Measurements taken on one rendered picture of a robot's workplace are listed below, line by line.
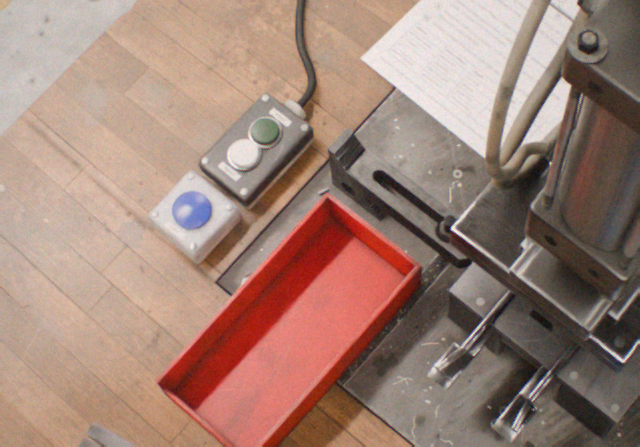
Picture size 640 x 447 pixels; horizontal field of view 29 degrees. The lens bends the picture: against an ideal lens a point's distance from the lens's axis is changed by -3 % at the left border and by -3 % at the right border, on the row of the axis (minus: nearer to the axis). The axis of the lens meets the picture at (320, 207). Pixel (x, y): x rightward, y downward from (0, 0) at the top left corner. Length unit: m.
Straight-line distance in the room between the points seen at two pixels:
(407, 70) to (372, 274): 0.23
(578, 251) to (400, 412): 0.39
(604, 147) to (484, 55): 0.63
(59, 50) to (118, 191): 1.18
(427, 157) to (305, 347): 0.24
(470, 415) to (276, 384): 0.19
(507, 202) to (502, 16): 0.40
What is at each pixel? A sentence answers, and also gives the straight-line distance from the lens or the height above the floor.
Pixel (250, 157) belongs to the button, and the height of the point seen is 0.94.
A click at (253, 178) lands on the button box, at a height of 0.93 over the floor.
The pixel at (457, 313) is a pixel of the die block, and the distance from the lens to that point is 1.22.
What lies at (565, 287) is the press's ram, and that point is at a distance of 0.98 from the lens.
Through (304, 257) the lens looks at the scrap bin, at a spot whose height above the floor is 0.91.
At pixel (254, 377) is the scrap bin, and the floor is 0.90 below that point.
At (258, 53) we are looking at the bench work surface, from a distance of 1.38.
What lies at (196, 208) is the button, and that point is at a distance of 1.27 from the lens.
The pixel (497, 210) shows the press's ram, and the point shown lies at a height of 1.14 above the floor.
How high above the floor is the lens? 2.11
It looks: 68 degrees down
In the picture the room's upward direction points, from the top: 10 degrees counter-clockwise
